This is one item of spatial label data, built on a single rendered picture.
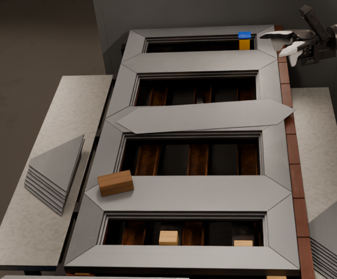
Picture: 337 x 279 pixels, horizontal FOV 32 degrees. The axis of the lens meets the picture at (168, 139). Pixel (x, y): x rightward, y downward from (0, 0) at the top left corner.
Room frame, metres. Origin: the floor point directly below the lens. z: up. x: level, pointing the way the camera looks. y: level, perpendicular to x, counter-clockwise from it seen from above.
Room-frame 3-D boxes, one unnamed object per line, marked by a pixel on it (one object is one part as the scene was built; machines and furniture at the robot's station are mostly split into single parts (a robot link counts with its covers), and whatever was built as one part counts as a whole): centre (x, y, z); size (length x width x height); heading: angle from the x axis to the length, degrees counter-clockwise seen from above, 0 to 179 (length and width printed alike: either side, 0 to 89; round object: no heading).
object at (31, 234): (1.95, 0.46, 0.73); 1.20 x 0.26 x 0.03; 171
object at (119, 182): (1.58, 0.21, 0.87); 0.12 x 0.06 x 0.05; 99
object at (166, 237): (1.36, 0.04, 0.79); 0.06 x 0.05 x 0.04; 81
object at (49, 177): (1.80, 0.48, 0.77); 0.45 x 0.20 x 0.04; 171
